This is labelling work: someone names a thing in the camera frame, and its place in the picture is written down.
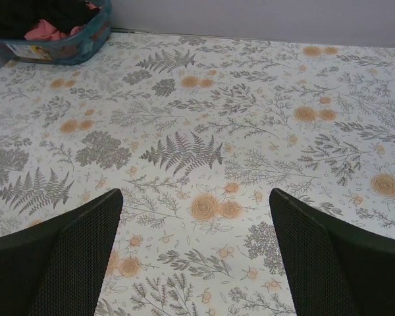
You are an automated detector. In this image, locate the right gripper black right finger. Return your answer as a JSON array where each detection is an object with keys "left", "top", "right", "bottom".
[{"left": 269, "top": 188, "right": 395, "bottom": 315}]

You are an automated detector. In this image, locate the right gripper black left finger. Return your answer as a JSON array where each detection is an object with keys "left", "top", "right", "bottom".
[{"left": 0, "top": 189, "right": 123, "bottom": 316}]

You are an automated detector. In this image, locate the black t-shirt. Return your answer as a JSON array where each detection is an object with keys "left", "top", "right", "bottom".
[{"left": 0, "top": 1, "right": 40, "bottom": 40}]

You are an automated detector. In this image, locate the floral patterned table cover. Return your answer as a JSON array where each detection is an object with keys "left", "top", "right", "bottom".
[{"left": 0, "top": 33, "right": 395, "bottom": 315}]

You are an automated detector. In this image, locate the teal plastic laundry basket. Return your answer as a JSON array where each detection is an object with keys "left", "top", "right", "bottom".
[{"left": 0, "top": 1, "right": 113, "bottom": 65}]

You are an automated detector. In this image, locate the pink crumpled t-shirt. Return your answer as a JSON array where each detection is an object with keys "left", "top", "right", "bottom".
[{"left": 24, "top": 1, "right": 102, "bottom": 41}]

